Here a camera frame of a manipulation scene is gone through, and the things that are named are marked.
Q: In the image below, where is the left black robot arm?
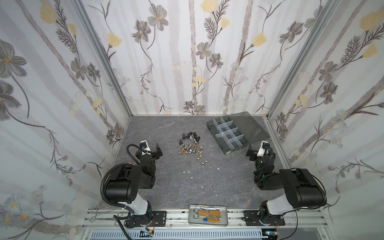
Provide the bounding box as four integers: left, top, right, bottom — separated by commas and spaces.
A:
100, 141, 163, 228

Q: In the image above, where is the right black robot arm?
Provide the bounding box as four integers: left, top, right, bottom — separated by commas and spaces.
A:
246, 141, 327, 226

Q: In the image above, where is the grey compartment organizer box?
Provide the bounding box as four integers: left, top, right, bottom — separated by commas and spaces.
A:
206, 112, 270, 155

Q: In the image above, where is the metal tray with tools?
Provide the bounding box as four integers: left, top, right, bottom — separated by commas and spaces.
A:
188, 205, 229, 226

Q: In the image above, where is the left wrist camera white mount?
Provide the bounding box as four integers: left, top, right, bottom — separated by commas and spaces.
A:
139, 140, 151, 155

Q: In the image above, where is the black corrugated cable conduit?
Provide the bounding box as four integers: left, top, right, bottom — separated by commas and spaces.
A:
100, 163, 133, 208

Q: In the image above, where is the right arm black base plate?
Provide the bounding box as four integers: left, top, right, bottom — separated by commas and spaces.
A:
242, 210, 286, 227

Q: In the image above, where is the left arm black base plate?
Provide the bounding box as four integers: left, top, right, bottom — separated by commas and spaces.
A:
124, 211, 167, 229

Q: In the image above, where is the aluminium frame rail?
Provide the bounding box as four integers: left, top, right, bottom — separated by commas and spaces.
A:
81, 207, 328, 230

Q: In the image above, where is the white slotted cable duct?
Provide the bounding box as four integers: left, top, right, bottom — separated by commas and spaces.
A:
89, 229, 268, 240

